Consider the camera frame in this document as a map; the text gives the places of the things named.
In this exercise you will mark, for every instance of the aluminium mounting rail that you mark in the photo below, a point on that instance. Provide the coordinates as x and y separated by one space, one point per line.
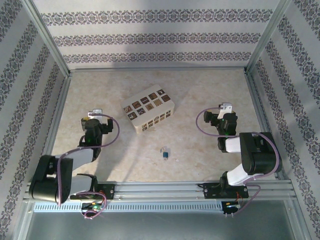
160 191

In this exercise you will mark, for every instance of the grey metal sheet panel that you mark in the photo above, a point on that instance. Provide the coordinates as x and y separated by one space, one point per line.
160 227

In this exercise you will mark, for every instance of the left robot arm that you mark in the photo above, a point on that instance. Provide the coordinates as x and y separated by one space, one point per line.
82 157

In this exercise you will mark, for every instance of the aluminium back frame rail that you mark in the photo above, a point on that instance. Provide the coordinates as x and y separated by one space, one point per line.
157 69

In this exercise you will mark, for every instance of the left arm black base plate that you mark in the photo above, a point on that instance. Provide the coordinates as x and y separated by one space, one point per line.
107 192

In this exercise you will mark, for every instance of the white box with picture tiles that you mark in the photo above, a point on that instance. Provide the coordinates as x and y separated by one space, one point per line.
145 102

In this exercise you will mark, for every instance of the aluminium side frame rail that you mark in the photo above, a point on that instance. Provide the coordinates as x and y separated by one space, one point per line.
260 112
58 112

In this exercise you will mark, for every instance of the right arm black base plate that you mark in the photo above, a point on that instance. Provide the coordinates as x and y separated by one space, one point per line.
212 191

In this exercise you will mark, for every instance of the aluminium corner post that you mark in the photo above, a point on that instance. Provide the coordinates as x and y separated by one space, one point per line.
268 37
47 37

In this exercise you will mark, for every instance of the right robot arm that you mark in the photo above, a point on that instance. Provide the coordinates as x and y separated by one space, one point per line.
260 155

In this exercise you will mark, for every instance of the small blue padlock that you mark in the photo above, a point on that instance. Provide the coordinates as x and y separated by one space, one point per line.
165 155

